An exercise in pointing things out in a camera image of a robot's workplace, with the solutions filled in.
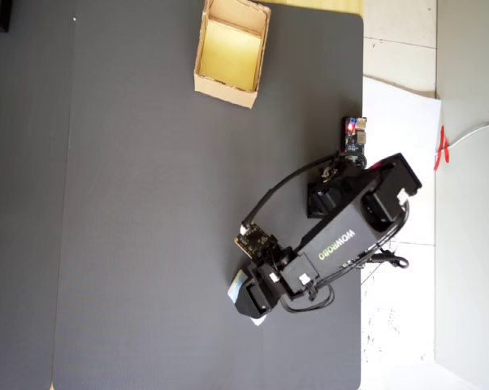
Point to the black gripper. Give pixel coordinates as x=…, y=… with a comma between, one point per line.
x=262, y=296

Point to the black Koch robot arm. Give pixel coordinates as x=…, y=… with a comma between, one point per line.
x=338, y=243

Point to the open cardboard box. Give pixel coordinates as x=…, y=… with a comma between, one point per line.
x=224, y=91

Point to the large black table mat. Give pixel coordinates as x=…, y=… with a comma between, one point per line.
x=167, y=203

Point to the blue circuit board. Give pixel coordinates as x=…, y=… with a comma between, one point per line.
x=353, y=140

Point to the grey panel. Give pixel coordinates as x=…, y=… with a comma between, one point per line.
x=472, y=264

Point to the white paper sheet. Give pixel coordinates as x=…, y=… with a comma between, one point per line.
x=399, y=122

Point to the dark grey table mat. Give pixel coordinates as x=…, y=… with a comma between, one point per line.
x=21, y=203

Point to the small wrist camera board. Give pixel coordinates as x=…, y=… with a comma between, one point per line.
x=254, y=241

